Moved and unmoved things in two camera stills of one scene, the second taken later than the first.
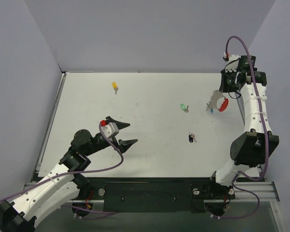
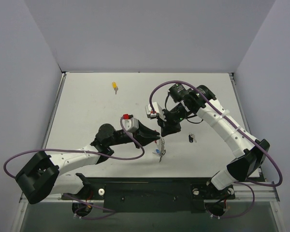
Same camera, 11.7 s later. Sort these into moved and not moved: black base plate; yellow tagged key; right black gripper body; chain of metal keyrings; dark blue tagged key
Moved: chain of metal keyrings; right black gripper body
Not moved: black base plate; yellow tagged key; dark blue tagged key
